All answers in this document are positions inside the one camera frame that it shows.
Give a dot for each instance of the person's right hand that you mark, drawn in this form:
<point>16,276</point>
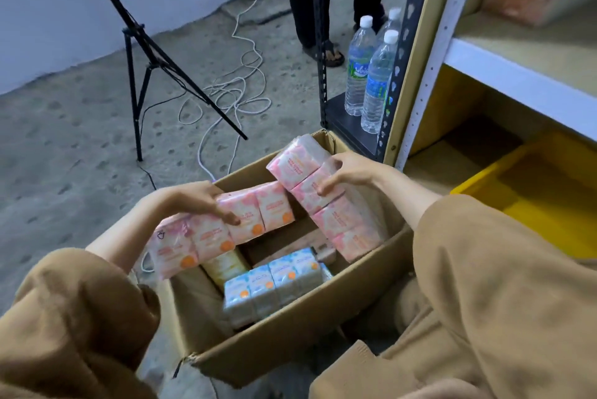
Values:
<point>361,172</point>

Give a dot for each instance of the person's left hand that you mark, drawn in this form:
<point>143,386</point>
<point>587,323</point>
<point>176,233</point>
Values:
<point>198,200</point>

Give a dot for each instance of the person's right thumb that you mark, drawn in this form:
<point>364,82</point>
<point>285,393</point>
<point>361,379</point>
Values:
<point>331,185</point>

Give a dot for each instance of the person's left thumb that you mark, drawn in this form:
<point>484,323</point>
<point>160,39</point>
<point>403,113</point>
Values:
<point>226,217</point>

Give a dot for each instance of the pink tissue multipack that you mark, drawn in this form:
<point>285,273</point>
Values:
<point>336,221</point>
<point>252,212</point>

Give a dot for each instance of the person's left forearm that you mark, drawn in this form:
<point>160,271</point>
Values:
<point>135,230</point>

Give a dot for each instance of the person's right forearm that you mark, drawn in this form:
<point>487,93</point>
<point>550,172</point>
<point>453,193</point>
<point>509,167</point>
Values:
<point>410,196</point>

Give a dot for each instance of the yellow tissue multipack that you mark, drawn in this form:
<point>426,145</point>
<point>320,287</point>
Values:
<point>226,268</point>

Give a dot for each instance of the blue tissue multipack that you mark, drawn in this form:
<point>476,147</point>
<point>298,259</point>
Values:
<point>275,279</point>

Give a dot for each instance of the clear water bottle white cap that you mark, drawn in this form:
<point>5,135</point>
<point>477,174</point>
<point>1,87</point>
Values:
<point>391,23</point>
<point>377,86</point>
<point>359,67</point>

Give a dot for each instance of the brown cardboard box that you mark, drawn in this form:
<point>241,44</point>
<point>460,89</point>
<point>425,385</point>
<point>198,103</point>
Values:
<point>298,333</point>

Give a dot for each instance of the black metal shelf rack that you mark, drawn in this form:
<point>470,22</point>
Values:
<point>322,39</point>

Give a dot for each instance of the black tripod stand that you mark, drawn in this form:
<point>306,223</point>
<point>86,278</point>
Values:
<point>140,46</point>

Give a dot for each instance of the brown long-sleeved garment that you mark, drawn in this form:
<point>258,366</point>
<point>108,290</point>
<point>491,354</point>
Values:
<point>503,300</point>

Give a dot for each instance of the white metal shelf rack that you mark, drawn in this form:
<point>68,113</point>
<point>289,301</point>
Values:
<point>513,72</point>

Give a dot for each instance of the yellow plastic bin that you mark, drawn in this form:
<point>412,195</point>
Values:
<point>555,188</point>

